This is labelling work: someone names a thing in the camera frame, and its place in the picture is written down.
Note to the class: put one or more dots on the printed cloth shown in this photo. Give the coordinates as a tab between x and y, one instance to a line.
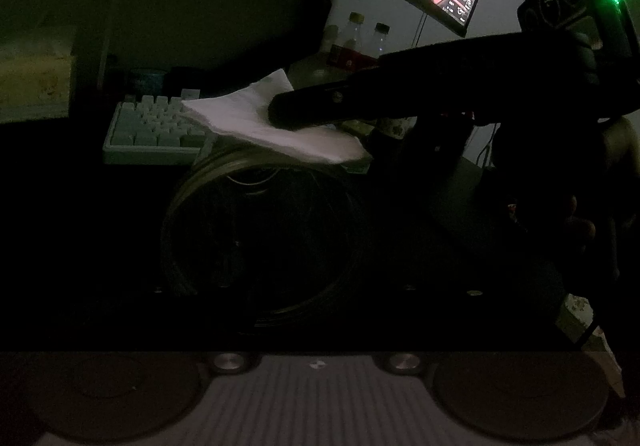
582	321

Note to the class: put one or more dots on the yellowish tissue box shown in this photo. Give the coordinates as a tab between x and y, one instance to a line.
35	75

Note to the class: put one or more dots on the person's right hand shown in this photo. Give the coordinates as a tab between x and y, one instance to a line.
580	226

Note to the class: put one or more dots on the round glass container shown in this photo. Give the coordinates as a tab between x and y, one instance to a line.
210	175

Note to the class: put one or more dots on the white paper tissue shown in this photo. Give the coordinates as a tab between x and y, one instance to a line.
240	115

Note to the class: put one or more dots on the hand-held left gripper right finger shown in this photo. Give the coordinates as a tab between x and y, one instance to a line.
389	266

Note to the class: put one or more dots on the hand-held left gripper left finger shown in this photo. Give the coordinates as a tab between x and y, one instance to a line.
234	258

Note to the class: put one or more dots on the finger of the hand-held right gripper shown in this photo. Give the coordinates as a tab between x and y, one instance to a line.
380	85

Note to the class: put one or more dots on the white keyboard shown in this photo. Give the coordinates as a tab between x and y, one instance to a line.
145	125

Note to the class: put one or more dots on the clear plastic bottle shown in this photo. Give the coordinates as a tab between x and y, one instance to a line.
380	40

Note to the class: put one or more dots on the red label plastic bottle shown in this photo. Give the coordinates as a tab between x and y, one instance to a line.
347	45

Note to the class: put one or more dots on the bluish cup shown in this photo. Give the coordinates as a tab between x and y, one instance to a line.
147	81

